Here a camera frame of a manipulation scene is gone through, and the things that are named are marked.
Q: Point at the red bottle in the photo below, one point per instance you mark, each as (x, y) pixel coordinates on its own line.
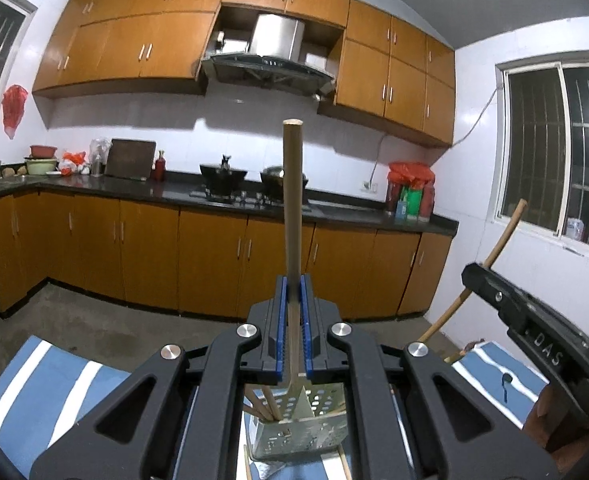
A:
(159, 168)

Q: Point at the green basin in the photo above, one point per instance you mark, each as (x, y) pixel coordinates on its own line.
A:
(40, 166)

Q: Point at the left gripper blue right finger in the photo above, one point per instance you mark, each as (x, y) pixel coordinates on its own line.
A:
(306, 298)

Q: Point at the red bag of bottles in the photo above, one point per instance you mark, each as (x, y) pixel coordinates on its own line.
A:
(410, 191)

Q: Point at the wall socket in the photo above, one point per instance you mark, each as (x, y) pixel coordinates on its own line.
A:
(369, 187)

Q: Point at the plastic bottle on sill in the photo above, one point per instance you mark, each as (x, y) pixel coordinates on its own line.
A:
(575, 229)

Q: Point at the right barred window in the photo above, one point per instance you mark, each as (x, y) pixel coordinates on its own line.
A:
(545, 144)

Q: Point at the person's right hand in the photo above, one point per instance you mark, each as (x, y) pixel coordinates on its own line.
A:
(553, 427)

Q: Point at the orange plastic bag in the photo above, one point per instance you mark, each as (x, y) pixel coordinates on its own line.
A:
(72, 163)

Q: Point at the red basin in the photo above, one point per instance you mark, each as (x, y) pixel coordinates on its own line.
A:
(42, 151)

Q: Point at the black wok with handle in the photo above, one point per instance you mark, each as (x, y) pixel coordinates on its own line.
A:
(222, 179)

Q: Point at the dark wooden cutting board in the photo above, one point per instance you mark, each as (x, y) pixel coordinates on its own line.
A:
(130, 159)

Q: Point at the black lidded wok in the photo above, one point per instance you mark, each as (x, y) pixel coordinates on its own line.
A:
(272, 179)

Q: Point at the wooden upper cabinets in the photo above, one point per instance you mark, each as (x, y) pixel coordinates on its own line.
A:
(359, 63)

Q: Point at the red plastic bag on wall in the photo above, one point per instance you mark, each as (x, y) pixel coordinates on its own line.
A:
(13, 106)

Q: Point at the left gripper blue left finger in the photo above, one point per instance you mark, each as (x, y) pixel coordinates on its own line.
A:
(281, 318)

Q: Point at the steel range hood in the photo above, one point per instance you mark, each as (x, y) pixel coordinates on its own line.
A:
(272, 51)

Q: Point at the clear bag jar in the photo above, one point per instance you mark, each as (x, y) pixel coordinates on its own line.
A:
(98, 155)

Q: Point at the green perforated utensil holder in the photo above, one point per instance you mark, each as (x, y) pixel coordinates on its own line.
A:
(316, 422)

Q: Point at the gas stove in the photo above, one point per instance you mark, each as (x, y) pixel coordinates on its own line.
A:
(239, 199)

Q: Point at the wooden lower cabinets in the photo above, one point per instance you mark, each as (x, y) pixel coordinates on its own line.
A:
(198, 262)

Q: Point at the blue white striped tablecloth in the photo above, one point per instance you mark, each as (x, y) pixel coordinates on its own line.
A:
(65, 417)

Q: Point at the wooden cabinets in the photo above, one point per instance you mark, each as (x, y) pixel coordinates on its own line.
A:
(198, 262)
(359, 63)

